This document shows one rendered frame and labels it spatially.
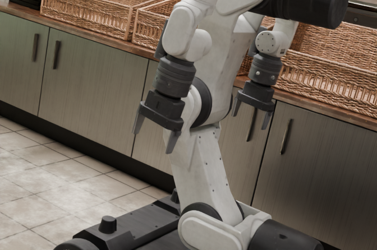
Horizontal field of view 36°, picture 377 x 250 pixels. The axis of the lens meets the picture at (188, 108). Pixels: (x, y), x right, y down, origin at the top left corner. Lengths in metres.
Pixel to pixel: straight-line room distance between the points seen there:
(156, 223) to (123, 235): 0.17
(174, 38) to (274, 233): 0.58
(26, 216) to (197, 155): 0.80
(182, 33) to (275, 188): 1.07
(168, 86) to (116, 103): 1.27
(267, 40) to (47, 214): 1.03
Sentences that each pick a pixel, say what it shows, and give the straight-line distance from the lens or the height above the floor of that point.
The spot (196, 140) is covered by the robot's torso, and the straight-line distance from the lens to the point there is 1.57.
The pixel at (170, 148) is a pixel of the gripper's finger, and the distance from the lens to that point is 1.35.
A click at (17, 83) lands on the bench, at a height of 0.22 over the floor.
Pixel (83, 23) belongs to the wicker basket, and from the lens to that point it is 2.74.
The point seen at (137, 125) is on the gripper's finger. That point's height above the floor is 0.57.
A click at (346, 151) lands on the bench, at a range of 2.07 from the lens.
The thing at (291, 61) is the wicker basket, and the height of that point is 0.69.
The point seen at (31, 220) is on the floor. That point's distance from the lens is 2.12.
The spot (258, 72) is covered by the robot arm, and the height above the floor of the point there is 0.70.
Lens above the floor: 0.97
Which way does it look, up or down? 14 degrees down
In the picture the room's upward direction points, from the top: 12 degrees clockwise
